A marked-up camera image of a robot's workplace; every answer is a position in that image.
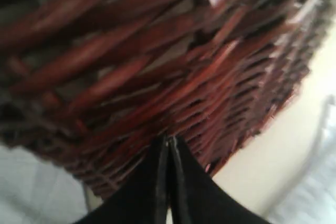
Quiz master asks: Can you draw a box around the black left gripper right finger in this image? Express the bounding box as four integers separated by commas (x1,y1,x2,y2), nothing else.
167,136,267,224

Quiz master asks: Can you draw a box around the dark brown wicker basket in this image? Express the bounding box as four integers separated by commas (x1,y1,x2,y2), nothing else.
1,0,335,199

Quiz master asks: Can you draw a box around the white t-shirt with red lettering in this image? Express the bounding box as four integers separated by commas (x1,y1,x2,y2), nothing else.
0,95,336,224

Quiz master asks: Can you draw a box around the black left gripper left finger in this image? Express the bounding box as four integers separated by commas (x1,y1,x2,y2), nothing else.
76,136,169,224

